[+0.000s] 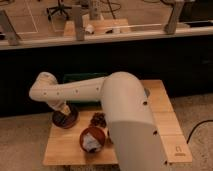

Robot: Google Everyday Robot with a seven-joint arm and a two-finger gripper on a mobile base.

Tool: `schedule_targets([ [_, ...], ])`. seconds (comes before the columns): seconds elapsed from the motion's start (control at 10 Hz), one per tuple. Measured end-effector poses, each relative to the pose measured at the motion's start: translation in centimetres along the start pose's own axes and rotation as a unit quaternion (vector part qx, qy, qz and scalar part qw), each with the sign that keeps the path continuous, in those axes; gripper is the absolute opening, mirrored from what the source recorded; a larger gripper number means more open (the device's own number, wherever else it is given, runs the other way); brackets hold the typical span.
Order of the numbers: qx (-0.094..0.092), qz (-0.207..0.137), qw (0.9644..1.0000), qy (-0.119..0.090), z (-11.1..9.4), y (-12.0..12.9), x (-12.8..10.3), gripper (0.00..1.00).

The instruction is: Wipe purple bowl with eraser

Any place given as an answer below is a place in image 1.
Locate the purple bowl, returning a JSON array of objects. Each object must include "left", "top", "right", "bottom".
[{"left": 52, "top": 105, "right": 78, "bottom": 129}]

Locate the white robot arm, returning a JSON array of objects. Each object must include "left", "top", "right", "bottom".
[{"left": 29, "top": 72, "right": 170, "bottom": 171}]

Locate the red-brown bowl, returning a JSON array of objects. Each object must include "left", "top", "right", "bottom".
[{"left": 79, "top": 127, "right": 106, "bottom": 153}]

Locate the green box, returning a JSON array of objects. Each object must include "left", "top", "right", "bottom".
[{"left": 63, "top": 72, "right": 107, "bottom": 107}]

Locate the dark grape bunch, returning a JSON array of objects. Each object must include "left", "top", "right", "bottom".
[{"left": 90, "top": 113, "right": 106, "bottom": 128}]

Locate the white crumpled cloth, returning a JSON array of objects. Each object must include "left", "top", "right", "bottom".
[{"left": 83, "top": 134, "right": 101, "bottom": 152}]

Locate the black office chair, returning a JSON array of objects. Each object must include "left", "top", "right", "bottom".
[{"left": 46, "top": 0, "right": 71, "bottom": 20}]

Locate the grey middle post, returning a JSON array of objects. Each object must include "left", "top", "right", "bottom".
[{"left": 72, "top": 5, "right": 85, "bottom": 41}]

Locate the grey post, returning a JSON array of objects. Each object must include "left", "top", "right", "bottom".
[
  {"left": 0, "top": 10, "right": 20, "bottom": 46},
  {"left": 164, "top": 0, "right": 184, "bottom": 35},
  {"left": 72, "top": 5, "right": 85, "bottom": 41}
]

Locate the grey left post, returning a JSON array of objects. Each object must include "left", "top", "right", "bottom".
[{"left": 0, "top": 10, "right": 20, "bottom": 46}]

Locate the grey right post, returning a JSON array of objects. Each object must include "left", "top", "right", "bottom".
[{"left": 164, "top": 0, "right": 184, "bottom": 35}]

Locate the black floor cable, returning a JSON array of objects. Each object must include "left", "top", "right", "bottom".
[{"left": 186, "top": 119, "right": 213, "bottom": 145}]

